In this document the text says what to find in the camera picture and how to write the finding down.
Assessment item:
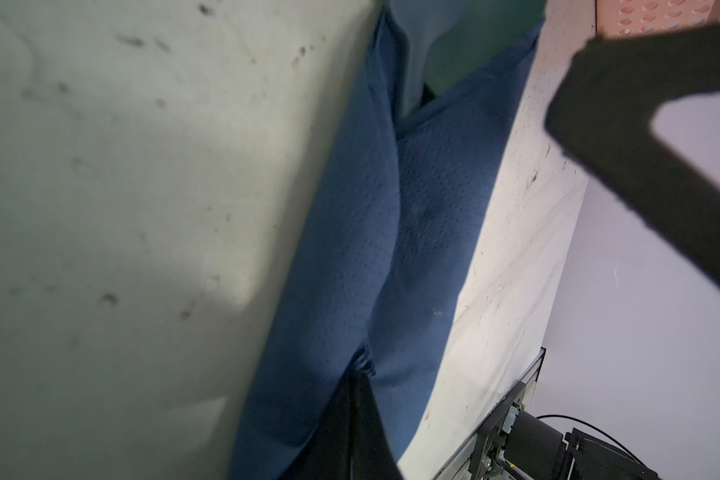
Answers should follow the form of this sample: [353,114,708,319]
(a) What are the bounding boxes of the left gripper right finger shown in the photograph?
[352,374,403,480]

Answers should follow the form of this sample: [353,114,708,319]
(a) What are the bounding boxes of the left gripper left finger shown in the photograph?
[281,373,354,480]

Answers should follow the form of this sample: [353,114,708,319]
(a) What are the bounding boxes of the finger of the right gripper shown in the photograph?
[544,23,720,288]

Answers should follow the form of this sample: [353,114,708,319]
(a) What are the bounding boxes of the dark blue paper napkin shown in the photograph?
[228,12,541,479]

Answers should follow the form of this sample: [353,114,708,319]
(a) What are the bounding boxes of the blue plastic fork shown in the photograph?
[388,0,468,119]

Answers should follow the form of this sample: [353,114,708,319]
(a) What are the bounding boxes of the pink plastic basket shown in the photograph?
[595,0,720,39]

